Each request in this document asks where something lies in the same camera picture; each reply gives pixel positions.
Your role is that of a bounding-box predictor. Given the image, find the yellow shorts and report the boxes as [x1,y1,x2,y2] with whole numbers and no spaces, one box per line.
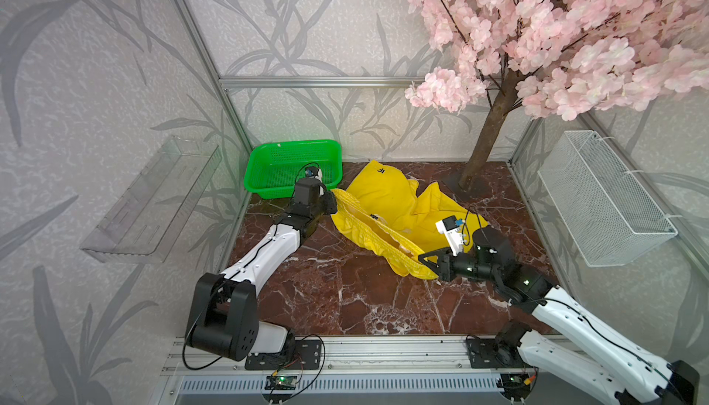
[332,161,489,279]

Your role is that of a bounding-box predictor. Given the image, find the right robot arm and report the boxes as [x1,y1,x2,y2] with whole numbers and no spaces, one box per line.
[418,217,700,404]

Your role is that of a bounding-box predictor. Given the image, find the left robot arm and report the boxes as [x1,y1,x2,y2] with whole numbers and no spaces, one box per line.
[185,177,337,365]

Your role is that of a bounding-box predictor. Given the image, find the green plastic basket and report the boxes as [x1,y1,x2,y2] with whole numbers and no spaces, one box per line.
[244,139,343,199]

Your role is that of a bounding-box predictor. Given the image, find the right circuit board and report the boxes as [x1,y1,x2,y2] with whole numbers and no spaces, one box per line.
[498,373,537,391]

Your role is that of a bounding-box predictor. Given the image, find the left green circuit board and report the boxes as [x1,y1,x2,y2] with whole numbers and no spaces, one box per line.
[264,375,301,392]

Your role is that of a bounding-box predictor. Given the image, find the artificial cherry blossom tree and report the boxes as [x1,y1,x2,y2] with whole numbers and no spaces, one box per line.
[405,0,708,185]

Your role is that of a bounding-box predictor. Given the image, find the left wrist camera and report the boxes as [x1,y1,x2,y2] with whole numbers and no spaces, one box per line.
[305,164,322,181]

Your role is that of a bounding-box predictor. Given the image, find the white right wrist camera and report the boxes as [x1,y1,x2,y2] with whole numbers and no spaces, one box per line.
[436,216,466,257]

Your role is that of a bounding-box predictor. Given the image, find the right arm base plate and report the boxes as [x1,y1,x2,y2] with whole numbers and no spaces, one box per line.
[465,336,525,369]

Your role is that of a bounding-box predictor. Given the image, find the aluminium front rail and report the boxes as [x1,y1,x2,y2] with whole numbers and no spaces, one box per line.
[161,335,524,375]

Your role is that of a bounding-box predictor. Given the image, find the white wire mesh basket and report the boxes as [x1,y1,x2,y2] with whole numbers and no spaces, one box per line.
[538,130,678,268]

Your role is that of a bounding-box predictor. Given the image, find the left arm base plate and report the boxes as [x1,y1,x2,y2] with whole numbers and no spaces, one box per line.
[245,337,325,371]

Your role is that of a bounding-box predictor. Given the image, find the clear acrylic wall shelf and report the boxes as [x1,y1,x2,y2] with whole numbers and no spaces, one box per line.
[79,135,223,264]

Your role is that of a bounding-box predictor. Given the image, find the aluminium frame post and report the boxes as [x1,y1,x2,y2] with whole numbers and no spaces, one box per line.
[172,0,254,153]

